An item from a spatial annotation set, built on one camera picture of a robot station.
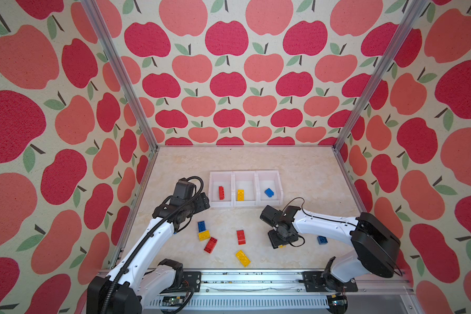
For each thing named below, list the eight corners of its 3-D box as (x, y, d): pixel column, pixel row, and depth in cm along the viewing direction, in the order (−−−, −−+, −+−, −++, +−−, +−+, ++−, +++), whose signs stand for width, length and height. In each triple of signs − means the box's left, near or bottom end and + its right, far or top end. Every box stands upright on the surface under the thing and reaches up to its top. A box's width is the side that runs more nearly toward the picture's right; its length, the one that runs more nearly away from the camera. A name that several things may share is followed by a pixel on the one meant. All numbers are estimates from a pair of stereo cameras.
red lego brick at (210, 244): (204, 250, 84) (203, 249, 82) (211, 237, 88) (210, 236, 86) (211, 254, 83) (210, 252, 82) (217, 240, 87) (217, 239, 85)
